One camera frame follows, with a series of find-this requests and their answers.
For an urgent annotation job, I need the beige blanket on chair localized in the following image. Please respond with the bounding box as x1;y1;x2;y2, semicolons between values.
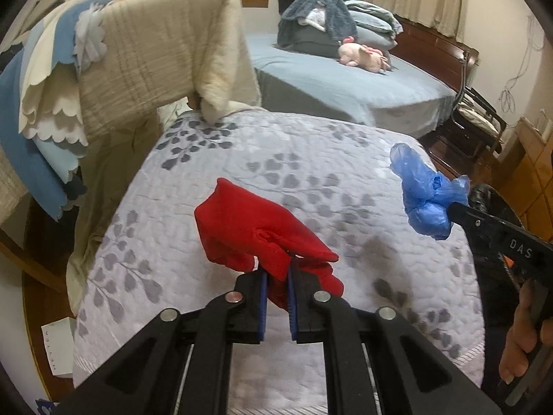
0;0;263;312

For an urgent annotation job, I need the right hand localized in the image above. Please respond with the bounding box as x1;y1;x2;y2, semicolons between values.
499;279;553;384

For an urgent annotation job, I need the pink plush pig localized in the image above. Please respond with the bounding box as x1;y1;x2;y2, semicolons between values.
338;43;391;73

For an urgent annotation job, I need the blue bed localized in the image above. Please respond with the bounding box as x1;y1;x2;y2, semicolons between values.
246;34;456;138

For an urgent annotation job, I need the wooden cabinet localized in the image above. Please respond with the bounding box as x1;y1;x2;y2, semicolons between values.
492;117;552;242

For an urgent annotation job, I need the blue white scalloped cloth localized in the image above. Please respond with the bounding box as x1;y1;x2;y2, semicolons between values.
1;0;114;219

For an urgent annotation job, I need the white box on floor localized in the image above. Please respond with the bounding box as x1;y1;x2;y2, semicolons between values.
41;317;76;378

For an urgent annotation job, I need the wooden headboard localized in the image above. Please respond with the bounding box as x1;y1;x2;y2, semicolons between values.
391;17;479;91

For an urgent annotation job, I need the black trash bin bag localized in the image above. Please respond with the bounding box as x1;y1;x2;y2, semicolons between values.
468;183;553;395

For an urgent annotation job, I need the blue plastic bag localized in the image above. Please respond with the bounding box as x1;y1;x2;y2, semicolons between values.
390;144;470;241

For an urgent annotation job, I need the red cloth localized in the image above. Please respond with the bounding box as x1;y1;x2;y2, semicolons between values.
194;178;344;309

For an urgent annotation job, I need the pile of folded clothes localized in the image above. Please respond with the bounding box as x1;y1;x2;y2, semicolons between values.
276;0;403;52

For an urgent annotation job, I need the lilac floral quilt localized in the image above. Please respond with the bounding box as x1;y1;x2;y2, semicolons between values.
70;110;488;415

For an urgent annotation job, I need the black folding chair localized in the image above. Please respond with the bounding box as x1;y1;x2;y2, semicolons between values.
436;50;507;164

